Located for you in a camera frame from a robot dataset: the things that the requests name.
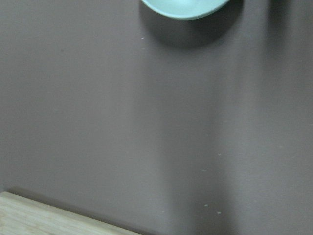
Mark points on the wooden cutting board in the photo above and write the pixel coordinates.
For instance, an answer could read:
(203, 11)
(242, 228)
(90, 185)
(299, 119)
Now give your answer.
(22, 216)

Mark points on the mint green bowl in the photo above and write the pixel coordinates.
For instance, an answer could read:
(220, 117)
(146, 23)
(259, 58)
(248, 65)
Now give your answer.
(185, 9)

